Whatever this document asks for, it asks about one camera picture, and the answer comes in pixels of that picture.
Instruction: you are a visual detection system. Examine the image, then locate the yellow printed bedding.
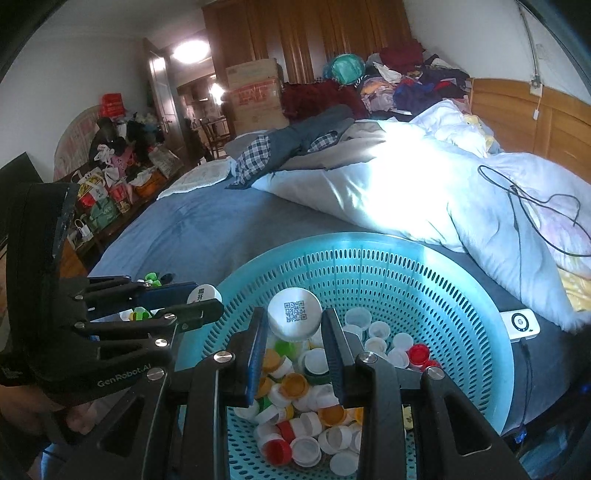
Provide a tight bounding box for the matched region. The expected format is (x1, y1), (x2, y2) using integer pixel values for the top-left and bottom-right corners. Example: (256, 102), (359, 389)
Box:
(555, 267), (591, 311)

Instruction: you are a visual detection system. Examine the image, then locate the dark wooden chair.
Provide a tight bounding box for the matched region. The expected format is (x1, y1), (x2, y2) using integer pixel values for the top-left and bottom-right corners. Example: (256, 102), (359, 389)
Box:
(199, 117), (230, 158)

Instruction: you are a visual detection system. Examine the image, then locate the grey blue jacket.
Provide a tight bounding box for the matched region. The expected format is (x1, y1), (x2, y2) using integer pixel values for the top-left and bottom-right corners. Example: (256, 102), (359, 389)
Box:
(267, 104), (357, 163)

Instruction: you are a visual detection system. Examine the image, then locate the brown wooden wardrobe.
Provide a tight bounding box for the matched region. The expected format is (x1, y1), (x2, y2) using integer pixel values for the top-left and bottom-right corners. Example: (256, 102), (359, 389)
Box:
(202, 0), (413, 87)

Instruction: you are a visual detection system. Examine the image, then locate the clutter of bags and boxes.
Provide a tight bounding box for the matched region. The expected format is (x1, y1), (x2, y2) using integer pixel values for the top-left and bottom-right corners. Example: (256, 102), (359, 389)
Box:
(68, 108), (182, 252)

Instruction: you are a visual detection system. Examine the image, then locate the heap of mixed bottle caps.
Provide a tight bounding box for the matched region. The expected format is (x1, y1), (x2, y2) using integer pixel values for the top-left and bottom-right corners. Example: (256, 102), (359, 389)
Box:
(233, 307), (444, 479)

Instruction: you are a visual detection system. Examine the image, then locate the white lace cloth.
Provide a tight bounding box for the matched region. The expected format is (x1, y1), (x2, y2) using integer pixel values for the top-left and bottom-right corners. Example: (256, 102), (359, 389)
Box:
(157, 158), (237, 200)

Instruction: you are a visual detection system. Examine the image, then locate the white wall cord switch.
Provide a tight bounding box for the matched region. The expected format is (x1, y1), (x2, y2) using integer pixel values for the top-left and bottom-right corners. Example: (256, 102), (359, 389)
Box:
(516, 0), (544, 120)

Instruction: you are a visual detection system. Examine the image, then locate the small white bottle cap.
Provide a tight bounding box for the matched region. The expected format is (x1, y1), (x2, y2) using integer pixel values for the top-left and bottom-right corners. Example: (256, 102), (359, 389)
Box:
(187, 285), (223, 306)

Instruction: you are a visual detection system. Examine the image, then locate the cluster of green white caps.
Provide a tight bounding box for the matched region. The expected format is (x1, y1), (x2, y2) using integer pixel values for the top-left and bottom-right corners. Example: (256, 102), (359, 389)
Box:
(117, 272), (175, 324)

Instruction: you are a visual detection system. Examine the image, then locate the teal plastic bag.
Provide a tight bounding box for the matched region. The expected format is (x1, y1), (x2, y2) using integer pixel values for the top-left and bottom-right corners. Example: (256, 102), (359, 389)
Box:
(324, 54), (367, 87)

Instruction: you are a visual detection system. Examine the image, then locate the dark red blanket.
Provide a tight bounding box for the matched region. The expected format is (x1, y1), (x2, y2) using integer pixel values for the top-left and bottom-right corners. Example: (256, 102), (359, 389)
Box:
(281, 78), (368, 124)

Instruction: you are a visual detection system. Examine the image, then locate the long black cable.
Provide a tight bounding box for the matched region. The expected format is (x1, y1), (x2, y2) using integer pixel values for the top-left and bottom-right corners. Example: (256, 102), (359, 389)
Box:
(478, 164), (591, 320)

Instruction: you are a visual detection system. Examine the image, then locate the large white printed bottle cap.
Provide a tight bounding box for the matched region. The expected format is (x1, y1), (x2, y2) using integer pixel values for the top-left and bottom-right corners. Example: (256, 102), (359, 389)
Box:
(268, 287), (322, 343)

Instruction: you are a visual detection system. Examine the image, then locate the pile of mixed clothes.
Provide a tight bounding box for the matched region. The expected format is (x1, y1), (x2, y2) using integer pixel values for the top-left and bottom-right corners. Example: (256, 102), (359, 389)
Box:
(358, 39), (472, 117)

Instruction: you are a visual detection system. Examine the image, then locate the white duvet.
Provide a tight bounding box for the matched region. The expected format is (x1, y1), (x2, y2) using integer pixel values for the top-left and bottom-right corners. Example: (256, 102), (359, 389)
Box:
(252, 99), (591, 333)

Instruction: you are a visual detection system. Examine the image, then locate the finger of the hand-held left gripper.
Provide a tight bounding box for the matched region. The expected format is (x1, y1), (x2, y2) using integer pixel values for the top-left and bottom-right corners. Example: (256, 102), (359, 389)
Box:
(74, 299), (225, 363)
(76, 275), (200, 320)

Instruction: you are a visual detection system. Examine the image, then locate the white power bank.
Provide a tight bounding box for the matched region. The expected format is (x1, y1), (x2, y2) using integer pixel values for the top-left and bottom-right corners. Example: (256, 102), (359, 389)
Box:
(499, 310), (541, 343)

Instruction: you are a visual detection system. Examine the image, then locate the round ceiling light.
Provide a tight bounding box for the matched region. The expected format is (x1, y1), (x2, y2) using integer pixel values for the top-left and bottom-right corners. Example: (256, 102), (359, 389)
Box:
(171, 40), (210, 64)

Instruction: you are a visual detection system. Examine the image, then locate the wooden door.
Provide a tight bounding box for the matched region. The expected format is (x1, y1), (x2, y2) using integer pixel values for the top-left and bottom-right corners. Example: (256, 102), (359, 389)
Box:
(146, 39), (186, 155)

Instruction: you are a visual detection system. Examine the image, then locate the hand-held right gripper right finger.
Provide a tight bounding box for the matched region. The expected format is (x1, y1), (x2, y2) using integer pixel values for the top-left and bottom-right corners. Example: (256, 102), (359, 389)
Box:
(321, 308), (532, 480)

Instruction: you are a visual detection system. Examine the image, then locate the person's left hand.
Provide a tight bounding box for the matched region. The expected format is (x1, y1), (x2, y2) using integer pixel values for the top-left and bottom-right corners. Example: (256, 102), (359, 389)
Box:
(0, 383), (99, 435)

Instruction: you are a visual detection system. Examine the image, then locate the wooden headboard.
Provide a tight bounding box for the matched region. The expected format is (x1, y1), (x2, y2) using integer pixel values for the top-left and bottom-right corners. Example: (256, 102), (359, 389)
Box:
(467, 77), (591, 168)

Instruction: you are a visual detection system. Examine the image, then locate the teal perforated plastic basket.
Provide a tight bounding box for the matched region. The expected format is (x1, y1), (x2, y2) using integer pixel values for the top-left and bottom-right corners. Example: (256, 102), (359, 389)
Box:
(173, 232), (516, 480)

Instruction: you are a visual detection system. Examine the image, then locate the small cardboard box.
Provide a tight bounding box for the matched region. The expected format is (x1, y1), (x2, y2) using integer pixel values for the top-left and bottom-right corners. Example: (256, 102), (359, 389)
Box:
(225, 58), (283, 92)

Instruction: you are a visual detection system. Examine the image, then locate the pink rounded board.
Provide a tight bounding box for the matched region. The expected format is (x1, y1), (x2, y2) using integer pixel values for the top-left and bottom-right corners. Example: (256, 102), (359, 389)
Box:
(52, 104), (103, 184)

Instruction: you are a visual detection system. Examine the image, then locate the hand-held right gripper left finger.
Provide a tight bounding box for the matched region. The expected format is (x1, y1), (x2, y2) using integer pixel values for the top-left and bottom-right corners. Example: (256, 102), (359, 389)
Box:
(44, 307), (269, 480)

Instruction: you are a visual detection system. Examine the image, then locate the black television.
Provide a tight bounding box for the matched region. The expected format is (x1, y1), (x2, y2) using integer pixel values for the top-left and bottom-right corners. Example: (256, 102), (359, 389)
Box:
(0, 152), (45, 186)

